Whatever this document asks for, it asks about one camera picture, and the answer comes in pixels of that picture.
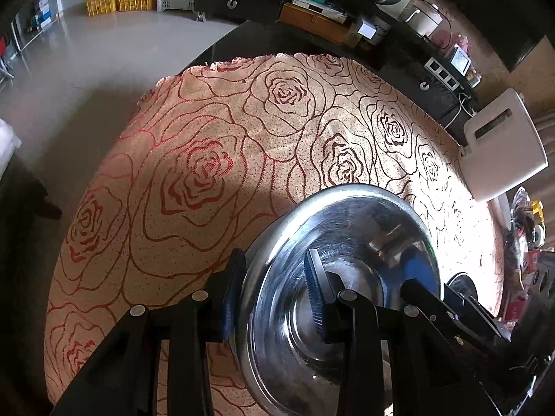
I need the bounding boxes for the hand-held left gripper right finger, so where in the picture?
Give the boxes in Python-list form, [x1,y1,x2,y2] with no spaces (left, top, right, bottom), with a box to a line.
[304,249,486,416]

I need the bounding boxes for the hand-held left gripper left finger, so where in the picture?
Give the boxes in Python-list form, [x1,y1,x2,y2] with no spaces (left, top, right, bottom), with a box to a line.
[50,249,248,416]

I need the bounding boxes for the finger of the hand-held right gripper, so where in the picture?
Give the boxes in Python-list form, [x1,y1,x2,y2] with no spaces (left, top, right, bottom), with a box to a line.
[400,278,510,356]
[446,272,499,326]

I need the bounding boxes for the large stainless steel bowl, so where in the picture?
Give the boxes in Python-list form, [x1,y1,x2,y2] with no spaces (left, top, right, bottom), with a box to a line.
[234,184,443,416]

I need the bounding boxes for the rose patterned tablecloth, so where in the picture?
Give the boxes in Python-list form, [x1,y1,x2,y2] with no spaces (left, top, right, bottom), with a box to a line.
[43,52,506,416]

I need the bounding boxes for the white power strip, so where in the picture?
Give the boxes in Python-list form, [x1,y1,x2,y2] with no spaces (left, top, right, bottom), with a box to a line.
[425,56,460,92]

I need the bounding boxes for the white cushion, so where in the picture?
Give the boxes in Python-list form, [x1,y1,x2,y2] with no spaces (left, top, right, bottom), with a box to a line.
[0,119,22,170]

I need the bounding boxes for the stack of books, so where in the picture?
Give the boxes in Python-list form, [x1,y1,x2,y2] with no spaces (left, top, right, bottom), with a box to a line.
[288,0,348,22]

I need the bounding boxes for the colourful storage boxes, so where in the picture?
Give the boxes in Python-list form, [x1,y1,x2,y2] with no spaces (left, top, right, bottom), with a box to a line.
[35,0,57,31]

